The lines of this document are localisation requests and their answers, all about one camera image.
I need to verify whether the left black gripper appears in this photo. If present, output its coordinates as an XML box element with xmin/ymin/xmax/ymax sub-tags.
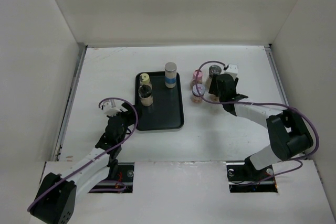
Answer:
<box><xmin>107</xmin><ymin>103</ymin><xmax>141</xmax><ymax>144</ymax></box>

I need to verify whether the grey grinder top bottle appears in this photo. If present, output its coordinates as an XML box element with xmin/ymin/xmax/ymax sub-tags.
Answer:
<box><xmin>205</xmin><ymin>65</ymin><xmax>222</xmax><ymax>89</ymax></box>

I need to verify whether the black grinder top bottle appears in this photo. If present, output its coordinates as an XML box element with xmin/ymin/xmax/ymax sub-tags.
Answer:
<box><xmin>138</xmin><ymin>84</ymin><xmax>153</xmax><ymax>107</ymax></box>

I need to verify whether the pink cap spice bottle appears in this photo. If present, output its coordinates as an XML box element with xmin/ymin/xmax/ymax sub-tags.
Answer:
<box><xmin>190</xmin><ymin>70</ymin><xmax>203</xmax><ymax>89</ymax></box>

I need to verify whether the red label jar white lid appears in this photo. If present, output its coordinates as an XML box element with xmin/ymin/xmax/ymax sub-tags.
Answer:
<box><xmin>191</xmin><ymin>83</ymin><xmax>205</xmax><ymax>103</ymax></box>

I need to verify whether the yellow cap spice bottle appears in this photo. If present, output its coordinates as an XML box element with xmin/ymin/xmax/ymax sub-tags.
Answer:
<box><xmin>139</xmin><ymin>73</ymin><xmax>152</xmax><ymax>87</ymax></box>

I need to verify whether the blue label silver cap bottle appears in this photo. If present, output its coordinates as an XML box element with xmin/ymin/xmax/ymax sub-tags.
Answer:
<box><xmin>165</xmin><ymin>62</ymin><xmax>177</xmax><ymax>88</ymax></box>

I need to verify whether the black cap small pepper bottle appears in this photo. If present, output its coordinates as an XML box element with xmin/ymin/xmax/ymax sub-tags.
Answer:
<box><xmin>209</xmin><ymin>94</ymin><xmax>219</xmax><ymax>102</ymax></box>

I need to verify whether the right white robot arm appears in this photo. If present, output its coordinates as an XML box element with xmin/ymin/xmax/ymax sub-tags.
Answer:
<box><xmin>209</xmin><ymin>73</ymin><xmax>313</xmax><ymax>180</ymax></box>

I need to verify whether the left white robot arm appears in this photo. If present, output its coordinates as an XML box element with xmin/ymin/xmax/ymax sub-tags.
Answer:
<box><xmin>27</xmin><ymin>100</ymin><xmax>142</xmax><ymax>223</ymax></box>

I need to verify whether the black rectangular tray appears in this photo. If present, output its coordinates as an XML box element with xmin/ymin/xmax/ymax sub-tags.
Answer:
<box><xmin>134</xmin><ymin>71</ymin><xmax>184</xmax><ymax>131</ymax></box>

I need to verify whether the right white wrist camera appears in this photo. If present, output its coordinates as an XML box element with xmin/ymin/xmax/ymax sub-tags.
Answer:
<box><xmin>224</xmin><ymin>63</ymin><xmax>238</xmax><ymax>80</ymax></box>

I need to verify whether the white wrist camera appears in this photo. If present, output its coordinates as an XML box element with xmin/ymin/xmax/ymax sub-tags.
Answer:
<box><xmin>224</xmin><ymin>63</ymin><xmax>238</xmax><ymax>80</ymax></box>
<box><xmin>101</xmin><ymin>99</ymin><xmax>121</xmax><ymax>117</ymax></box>

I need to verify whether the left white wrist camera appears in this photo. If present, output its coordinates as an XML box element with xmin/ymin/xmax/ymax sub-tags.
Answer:
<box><xmin>101</xmin><ymin>99</ymin><xmax>121</xmax><ymax>117</ymax></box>

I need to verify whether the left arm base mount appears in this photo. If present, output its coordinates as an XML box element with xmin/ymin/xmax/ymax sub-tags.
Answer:
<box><xmin>89</xmin><ymin>159</ymin><xmax>135</xmax><ymax>194</ymax></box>

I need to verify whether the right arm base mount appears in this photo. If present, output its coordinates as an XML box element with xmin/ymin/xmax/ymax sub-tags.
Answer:
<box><xmin>226</xmin><ymin>162</ymin><xmax>278</xmax><ymax>193</ymax></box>

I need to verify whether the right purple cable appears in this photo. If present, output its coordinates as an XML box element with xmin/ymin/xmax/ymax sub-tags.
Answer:
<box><xmin>195</xmin><ymin>60</ymin><xmax>320</xmax><ymax>186</ymax></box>

